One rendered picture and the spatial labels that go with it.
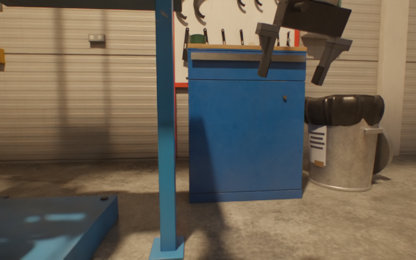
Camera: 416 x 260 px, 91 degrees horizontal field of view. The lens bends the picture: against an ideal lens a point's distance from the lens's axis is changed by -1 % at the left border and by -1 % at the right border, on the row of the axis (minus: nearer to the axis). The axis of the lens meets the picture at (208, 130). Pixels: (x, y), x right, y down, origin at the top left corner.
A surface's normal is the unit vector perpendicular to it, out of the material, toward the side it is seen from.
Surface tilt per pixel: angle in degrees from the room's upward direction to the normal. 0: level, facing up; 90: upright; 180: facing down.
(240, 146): 90
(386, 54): 90
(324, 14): 114
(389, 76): 90
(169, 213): 90
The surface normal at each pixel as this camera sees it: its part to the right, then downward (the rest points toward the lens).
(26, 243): 0.00, -1.00
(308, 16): 0.08, 0.48
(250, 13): 0.09, 0.08
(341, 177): -0.44, 0.13
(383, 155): -0.91, 0.26
